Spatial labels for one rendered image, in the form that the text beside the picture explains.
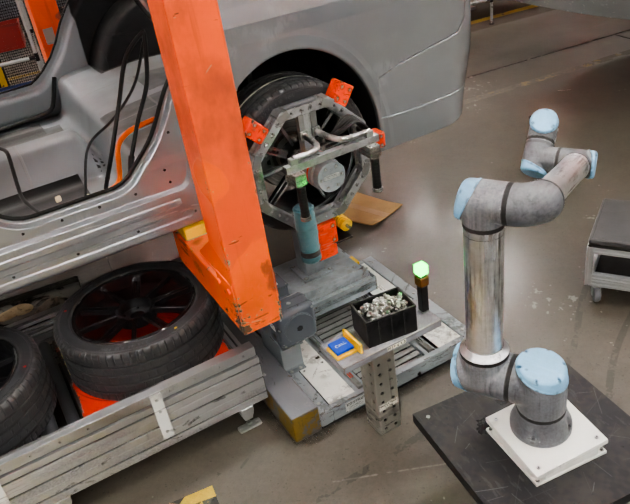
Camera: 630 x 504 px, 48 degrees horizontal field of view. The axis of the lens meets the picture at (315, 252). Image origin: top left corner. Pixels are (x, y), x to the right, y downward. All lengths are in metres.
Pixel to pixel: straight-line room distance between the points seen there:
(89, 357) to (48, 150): 1.16
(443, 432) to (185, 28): 1.51
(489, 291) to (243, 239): 0.86
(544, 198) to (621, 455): 0.92
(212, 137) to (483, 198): 0.86
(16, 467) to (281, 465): 0.94
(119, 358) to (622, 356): 2.04
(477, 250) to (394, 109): 1.38
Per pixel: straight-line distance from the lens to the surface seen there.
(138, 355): 2.74
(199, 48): 2.17
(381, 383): 2.74
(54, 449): 2.72
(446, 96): 3.41
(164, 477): 2.95
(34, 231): 2.79
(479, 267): 2.01
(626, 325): 3.42
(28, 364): 2.89
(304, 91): 2.95
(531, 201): 1.89
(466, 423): 2.50
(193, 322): 2.79
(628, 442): 2.50
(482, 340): 2.17
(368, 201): 4.41
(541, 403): 2.23
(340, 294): 3.35
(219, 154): 2.27
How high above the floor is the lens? 2.10
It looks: 32 degrees down
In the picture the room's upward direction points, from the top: 9 degrees counter-clockwise
